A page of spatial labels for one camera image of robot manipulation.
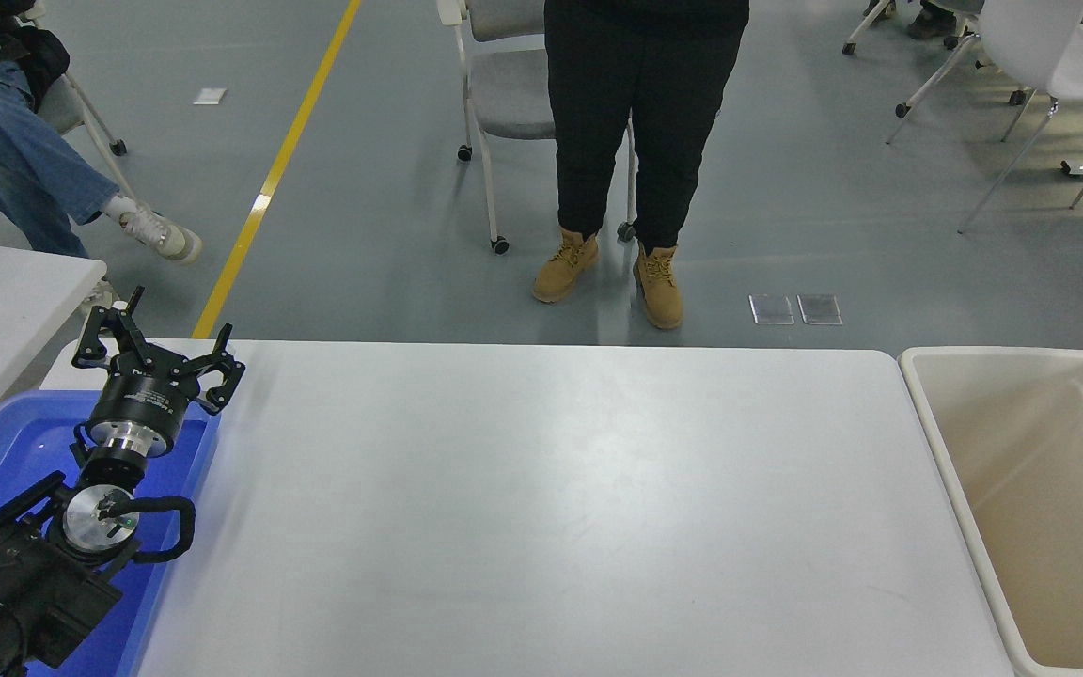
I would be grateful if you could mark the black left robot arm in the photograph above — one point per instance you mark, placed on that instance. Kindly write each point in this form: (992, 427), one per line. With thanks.
(24, 583)

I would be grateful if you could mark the white shell chair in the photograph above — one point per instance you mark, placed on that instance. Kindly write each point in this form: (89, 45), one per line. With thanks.
(1021, 38)

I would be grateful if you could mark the grey white-framed wheeled chair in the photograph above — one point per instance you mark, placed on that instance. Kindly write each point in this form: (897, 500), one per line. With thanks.
(504, 103)

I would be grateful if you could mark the white floor label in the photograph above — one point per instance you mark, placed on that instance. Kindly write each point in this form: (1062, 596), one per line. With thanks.
(209, 96)

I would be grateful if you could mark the white wheeled chair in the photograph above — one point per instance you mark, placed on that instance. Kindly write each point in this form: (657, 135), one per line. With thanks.
(902, 111)

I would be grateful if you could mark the person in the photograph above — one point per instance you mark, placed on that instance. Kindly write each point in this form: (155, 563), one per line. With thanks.
(932, 21)
(6, 141)
(598, 94)

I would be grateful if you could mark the large pale plastic bin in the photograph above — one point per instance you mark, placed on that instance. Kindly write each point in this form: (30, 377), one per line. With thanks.
(1049, 517)

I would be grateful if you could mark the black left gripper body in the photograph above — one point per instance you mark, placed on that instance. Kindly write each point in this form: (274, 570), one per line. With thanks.
(139, 400)

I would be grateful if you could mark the metal floor plate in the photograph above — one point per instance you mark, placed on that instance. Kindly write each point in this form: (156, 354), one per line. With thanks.
(820, 309)
(772, 310)

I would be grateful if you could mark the blue plastic tray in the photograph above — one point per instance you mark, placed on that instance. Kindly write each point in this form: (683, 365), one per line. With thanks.
(15, 442)

